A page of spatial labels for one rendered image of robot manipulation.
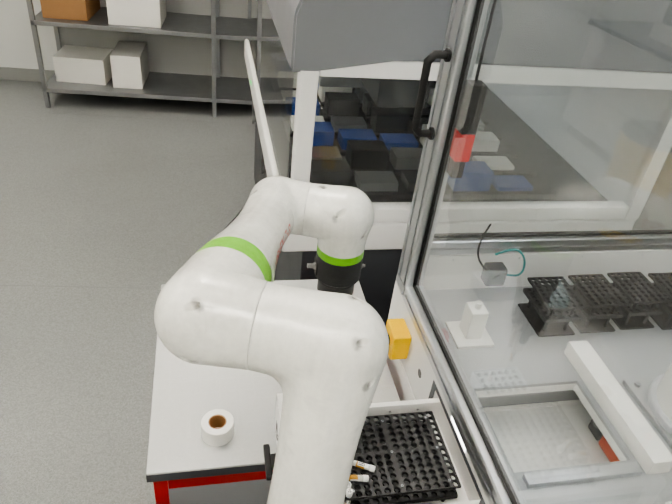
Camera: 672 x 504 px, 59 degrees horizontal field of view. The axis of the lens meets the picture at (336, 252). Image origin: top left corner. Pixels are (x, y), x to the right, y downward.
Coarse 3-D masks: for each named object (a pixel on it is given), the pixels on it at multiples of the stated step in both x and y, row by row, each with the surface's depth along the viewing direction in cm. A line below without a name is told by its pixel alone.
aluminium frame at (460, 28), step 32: (448, 32) 116; (448, 64) 116; (448, 96) 117; (448, 128) 120; (416, 192) 136; (416, 224) 136; (416, 256) 139; (416, 288) 142; (416, 320) 138; (448, 384) 119; (480, 448) 107; (480, 480) 106
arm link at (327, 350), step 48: (288, 288) 71; (288, 336) 67; (336, 336) 67; (384, 336) 70; (288, 384) 70; (336, 384) 67; (288, 432) 72; (336, 432) 70; (288, 480) 72; (336, 480) 72
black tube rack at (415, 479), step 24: (384, 432) 119; (408, 432) 120; (432, 432) 120; (360, 456) 114; (384, 456) 115; (408, 456) 118; (432, 456) 115; (384, 480) 110; (408, 480) 111; (432, 480) 111; (456, 480) 111
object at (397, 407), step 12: (372, 408) 124; (384, 408) 125; (396, 408) 126; (408, 408) 127; (420, 408) 127; (432, 408) 128; (420, 420) 130; (432, 420) 130; (444, 420) 127; (444, 432) 127; (456, 444) 121; (444, 456) 123; (456, 456) 121; (456, 468) 121; (468, 480) 115; (468, 492) 115
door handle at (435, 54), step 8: (448, 48) 115; (432, 56) 114; (440, 56) 115; (448, 56) 115; (424, 64) 115; (424, 72) 116; (424, 80) 117; (424, 88) 118; (424, 96) 119; (416, 104) 120; (416, 112) 121; (416, 120) 122; (416, 128) 123; (432, 128) 124; (424, 136) 124; (432, 136) 124
